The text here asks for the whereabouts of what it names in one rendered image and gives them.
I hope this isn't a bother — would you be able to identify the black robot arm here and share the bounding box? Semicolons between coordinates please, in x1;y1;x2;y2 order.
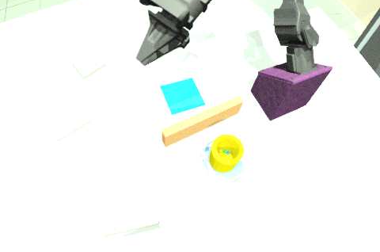
273;0;320;74

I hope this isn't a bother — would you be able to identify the cream long flat bar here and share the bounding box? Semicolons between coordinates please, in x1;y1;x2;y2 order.
161;95;244;147

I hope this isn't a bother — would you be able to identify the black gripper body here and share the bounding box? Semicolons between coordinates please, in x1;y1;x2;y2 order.
146;0;212;49

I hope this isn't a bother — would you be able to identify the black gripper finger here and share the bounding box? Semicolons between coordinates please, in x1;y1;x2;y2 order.
141;40;181;66
135;10;180;63

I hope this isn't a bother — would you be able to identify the yellow cup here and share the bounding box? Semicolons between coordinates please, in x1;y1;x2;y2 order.
209;135;244;173

